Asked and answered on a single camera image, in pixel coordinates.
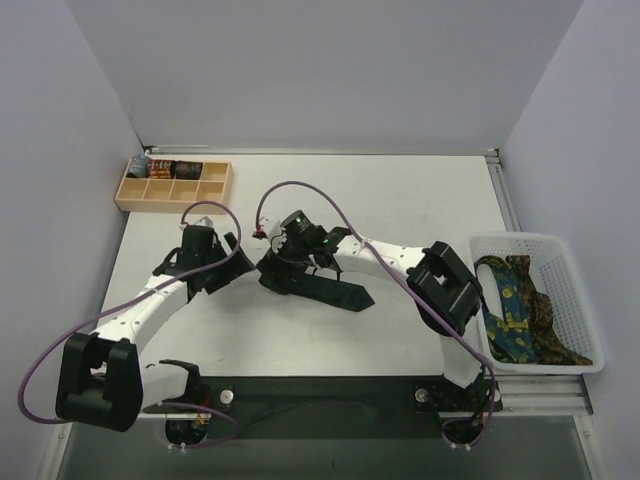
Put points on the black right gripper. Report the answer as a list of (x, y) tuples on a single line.
[(279, 276)]

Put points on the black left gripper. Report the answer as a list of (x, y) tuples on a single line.
[(220, 270)]

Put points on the dark green tie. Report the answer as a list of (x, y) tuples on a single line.
[(293, 279)]

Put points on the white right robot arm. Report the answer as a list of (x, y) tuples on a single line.
[(445, 292)]

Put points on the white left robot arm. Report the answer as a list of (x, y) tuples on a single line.
[(102, 381)]

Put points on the dark brown rolled tie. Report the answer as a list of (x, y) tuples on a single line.
[(186, 170)]

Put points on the wooden compartment organizer box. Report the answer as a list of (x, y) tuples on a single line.
[(174, 196)]

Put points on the red patterned rolled tie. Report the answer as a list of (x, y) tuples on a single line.
[(161, 169)]

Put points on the grey rolled tie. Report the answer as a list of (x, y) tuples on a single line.
[(138, 167)]

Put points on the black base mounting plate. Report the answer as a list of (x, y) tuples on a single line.
[(343, 408)]

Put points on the blue yellow patterned tie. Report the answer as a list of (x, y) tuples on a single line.
[(509, 335)]

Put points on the brown green patterned tie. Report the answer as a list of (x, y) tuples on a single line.
[(547, 347)]

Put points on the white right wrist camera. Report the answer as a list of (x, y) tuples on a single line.
[(270, 230)]

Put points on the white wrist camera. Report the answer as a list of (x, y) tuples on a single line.
[(270, 230), (205, 222)]

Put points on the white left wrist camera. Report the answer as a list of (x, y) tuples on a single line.
[(205, 222)]

